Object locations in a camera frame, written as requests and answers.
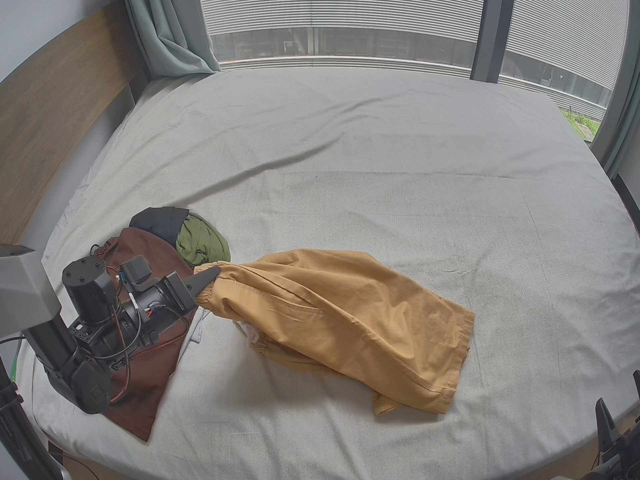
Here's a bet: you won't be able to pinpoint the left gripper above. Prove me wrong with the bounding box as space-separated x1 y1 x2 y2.
125 270 198 339

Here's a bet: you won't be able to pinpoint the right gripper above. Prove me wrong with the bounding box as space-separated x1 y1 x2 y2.
595 370 640 480

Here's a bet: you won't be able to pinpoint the tan shorts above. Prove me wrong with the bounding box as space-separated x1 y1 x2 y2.
192 249 476 416

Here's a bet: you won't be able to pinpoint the bed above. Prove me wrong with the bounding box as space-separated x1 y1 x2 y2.
0 0 640 480

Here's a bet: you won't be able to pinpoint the pale grey garment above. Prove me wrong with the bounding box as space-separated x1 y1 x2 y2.
177 308 211 364

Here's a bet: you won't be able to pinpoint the brown shorts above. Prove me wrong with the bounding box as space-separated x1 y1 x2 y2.
82 227 201 443

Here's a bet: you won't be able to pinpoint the green garment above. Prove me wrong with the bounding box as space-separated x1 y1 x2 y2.
175 213 232 269

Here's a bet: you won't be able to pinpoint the black garment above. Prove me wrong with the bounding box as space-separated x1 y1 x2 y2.
130 207 193 249

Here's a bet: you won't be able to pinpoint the blue-green curtain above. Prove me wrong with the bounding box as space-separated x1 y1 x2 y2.
119 0 221 76

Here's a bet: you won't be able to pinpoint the window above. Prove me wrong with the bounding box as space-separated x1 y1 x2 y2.
192 0 633 146

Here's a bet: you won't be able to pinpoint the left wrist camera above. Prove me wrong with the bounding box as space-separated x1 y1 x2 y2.
120 257 153 294

